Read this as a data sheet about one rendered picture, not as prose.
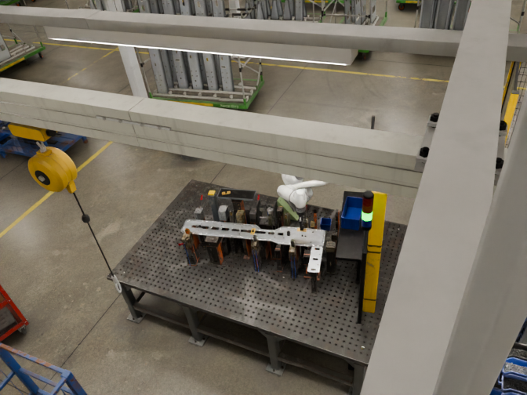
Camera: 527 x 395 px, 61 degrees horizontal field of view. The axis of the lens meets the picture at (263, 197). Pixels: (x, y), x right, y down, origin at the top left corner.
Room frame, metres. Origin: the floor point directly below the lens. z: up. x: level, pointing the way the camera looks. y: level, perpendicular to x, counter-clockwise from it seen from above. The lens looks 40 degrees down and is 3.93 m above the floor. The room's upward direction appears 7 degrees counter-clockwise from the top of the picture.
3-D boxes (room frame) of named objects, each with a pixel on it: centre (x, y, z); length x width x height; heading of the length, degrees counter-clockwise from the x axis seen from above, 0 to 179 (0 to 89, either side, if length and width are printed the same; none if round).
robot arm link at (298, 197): (2.91, -0.30, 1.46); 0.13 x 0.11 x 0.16; 44
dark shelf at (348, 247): (2.96, -0.78, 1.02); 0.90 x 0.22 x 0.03; 163
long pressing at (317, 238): (3.03, 0.16, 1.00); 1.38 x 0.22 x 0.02; 73
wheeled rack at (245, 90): (7.67, 0.79, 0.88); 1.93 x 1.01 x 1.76; 67
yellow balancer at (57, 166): (1.31, 0.71, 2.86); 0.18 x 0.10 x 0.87; 61
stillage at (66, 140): (6.69, 3.59, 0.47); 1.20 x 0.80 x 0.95; 63
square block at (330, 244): (2.69, -0.53, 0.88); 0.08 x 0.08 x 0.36; 73
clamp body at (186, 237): (3.03, 0.75, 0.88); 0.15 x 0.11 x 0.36; 163
